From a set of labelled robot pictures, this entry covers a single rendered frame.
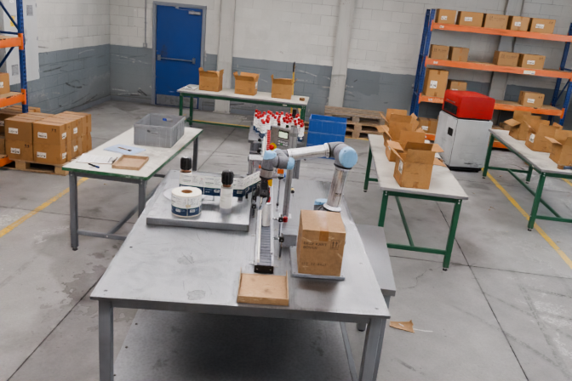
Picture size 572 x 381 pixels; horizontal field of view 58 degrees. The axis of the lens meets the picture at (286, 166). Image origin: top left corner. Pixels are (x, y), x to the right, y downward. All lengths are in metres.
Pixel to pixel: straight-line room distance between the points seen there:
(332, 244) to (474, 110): 6.07
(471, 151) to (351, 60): 3.45
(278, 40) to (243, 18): 0.84
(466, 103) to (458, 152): 0.79
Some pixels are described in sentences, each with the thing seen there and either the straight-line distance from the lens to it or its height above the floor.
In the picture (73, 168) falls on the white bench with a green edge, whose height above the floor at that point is 0.80.
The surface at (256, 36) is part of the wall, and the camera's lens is 11.09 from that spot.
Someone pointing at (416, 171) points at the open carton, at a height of 0.95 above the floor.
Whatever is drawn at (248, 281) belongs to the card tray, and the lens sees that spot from 2.90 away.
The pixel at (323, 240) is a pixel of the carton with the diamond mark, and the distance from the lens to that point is 2.91.
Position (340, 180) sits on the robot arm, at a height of 1.28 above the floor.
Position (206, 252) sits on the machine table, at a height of 0.83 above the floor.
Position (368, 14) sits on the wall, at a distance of 10.97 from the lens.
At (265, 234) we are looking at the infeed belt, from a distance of 3.35.
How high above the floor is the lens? 2.27
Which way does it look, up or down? 17 degrees down
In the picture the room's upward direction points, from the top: 6 degrees clockwise
